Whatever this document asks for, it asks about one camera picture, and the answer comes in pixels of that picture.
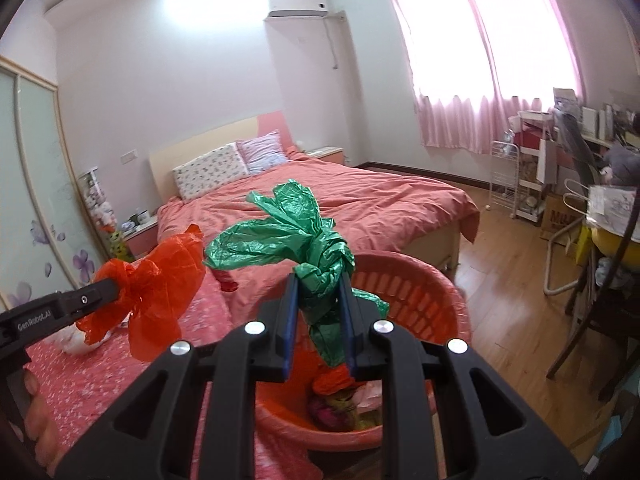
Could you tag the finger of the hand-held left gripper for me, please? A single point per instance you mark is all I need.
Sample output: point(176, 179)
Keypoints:
point(85, 302)

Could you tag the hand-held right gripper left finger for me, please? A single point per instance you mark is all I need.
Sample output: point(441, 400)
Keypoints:
point(287, 330)

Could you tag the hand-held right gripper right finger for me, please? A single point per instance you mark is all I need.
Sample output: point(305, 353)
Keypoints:
point(352, 332)

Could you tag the small orange plastic bag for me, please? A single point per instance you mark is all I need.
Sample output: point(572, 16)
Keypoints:
point(332, 379)

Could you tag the knotted clear plastic bag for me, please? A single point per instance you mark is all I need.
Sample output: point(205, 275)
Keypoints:
point(369, 391)

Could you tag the orange laundry basket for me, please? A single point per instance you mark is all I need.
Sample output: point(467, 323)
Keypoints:
point(400, 290)

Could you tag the purple plastic bag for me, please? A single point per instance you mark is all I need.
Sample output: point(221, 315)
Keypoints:
point(325, 412)

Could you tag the yellow green plastic bag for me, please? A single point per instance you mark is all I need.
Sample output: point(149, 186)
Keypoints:
point(362, 417)

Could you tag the person's left hand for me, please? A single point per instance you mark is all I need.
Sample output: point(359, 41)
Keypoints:
point(42, 420)

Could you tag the crumpled white plastic bag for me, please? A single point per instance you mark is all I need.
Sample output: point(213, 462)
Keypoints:
point(75, 341)

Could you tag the pink nightstand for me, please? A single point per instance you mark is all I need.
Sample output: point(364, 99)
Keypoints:
point(142, 240)

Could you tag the plush toy display case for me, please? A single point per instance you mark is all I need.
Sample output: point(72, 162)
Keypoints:
point(100, 210)

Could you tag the flower print wardrobe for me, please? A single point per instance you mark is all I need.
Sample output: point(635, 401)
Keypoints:
point(35, 185)

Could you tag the salmon duvet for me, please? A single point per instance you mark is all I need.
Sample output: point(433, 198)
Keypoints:
point(375, 200)

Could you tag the white floral pillow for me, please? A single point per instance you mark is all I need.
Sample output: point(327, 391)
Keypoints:
point(210, 170)

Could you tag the pink striped pillow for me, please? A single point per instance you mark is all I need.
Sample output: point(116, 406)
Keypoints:
point(262, 152)

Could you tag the wooden nightstand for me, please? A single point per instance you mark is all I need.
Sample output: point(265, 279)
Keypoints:
point(327, 154)

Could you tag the wooden headboard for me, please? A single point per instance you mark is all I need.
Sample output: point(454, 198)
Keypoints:
point(200, 142)

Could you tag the cardboard box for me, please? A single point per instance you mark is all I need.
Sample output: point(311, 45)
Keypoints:
point(555, 217)

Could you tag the dark chair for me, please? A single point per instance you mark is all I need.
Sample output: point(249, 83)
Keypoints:
point(600, 310)

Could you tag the white paper bag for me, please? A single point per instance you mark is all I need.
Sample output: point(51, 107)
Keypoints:
point(549, 160)

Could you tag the white air conditioner pipe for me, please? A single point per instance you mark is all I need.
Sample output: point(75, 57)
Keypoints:
point(334, 40)

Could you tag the pink curtain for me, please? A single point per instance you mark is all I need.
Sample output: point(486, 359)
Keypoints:
point(475, 60)

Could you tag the white air conditioner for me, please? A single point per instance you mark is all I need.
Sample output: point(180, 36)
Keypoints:
point(297, 6)

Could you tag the wooden bed frame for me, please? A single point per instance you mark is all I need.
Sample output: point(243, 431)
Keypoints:
point(430, 245)

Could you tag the wall socket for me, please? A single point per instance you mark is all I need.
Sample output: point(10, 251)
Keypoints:
point(128, 156)

